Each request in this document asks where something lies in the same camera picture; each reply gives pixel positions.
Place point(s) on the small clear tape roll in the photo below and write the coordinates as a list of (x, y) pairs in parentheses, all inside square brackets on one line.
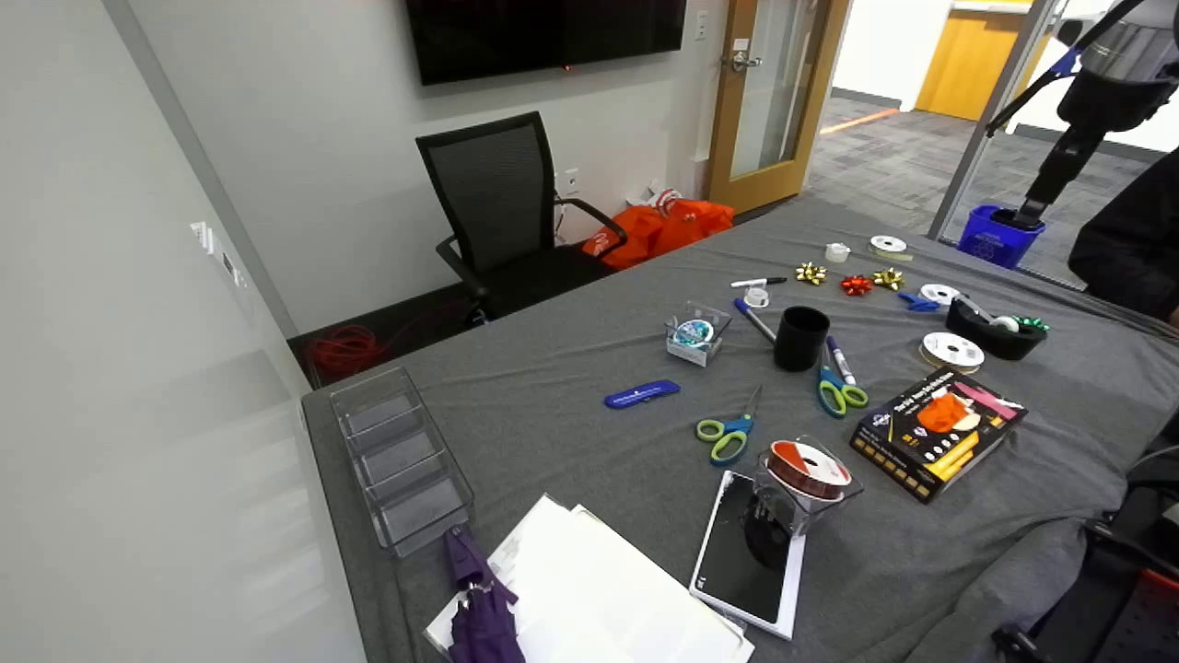
[(836, 252)]

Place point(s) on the clear plastic case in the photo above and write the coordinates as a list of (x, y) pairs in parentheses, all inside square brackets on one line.
[(773, 516)]

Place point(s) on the purple marker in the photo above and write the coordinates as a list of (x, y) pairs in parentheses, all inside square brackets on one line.
[(842, 361)]

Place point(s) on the black office chair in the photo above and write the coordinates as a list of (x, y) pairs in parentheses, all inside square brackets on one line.
[(497, 197)]

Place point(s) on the green blue scissors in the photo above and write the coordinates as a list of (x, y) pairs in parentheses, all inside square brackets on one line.
[(836, 398), (727, 436)]

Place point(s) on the green blue scissors left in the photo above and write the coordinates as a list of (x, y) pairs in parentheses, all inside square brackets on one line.
[(727, 436)]

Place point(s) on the white paper stack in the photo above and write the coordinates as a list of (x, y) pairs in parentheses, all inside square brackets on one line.
[(583, 596)]

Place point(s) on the wooden glass door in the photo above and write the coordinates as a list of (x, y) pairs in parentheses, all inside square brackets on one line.
[(770, 89)]

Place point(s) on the blue flat pen case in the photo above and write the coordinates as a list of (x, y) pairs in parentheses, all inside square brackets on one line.
[(642, 393)]

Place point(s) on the black orange product box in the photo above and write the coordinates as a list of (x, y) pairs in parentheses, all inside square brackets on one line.
[(936, 432)]

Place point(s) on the purple cloth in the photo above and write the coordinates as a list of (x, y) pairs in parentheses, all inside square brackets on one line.
[(482, 625)]

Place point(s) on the gold gift bow upper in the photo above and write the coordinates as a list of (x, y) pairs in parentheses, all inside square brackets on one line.
[(813, 275)]

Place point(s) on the black white marker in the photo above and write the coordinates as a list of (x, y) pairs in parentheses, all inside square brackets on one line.
[(757, 281)]

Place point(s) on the black mug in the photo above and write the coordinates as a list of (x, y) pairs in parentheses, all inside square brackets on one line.
[(799, 338)]

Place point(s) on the gold gift bow lower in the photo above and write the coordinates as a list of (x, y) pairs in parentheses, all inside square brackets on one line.
[(889, 279)]

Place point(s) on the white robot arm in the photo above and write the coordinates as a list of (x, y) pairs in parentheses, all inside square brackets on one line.
[(1119, 70)]

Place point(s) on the red gift bow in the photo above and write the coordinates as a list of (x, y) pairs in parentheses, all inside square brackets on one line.
[(854, 286)]

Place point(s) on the green gift bow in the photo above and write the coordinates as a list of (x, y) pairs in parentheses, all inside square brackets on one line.
[(1031, 324)]

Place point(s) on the small white round lid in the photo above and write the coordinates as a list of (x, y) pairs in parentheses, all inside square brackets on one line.
[(757, 298)]

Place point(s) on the white ribbon spool near box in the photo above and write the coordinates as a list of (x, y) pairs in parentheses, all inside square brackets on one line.
[(953, 352)]

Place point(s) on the white ribbon spool far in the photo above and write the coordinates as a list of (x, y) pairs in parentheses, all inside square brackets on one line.
[(889, 243)]

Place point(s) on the green blue scissors right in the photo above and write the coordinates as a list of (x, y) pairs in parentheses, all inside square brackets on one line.
[(836, 398)]

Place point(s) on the grey table cloth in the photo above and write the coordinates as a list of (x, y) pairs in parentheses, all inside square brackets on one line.
[(707, 461)]

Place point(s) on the blue bin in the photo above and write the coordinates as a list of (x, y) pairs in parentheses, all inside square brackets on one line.
[(992, 233)]

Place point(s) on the clear three-compartment tray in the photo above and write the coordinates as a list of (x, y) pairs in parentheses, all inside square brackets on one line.
[(401, 467)]

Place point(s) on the white ribbon spool blue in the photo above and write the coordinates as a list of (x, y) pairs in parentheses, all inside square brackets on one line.
[(928, 298)]

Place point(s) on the wall television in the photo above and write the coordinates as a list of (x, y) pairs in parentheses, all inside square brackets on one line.
[(482, 39)]

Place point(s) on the blue marker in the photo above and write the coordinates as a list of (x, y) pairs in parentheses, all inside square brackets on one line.
[(757, 322)]

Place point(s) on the clear box with teal tape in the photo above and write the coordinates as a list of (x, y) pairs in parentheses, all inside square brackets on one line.
[(699, 338)]

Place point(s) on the black tape dispenser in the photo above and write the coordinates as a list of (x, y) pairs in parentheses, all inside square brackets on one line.
[(1001, 338)]

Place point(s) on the gold gift bow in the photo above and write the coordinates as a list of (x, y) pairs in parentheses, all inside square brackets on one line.
[(813, 275), (889, 279)]

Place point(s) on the orange bag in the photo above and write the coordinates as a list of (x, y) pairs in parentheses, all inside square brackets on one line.
[(657, 231)]

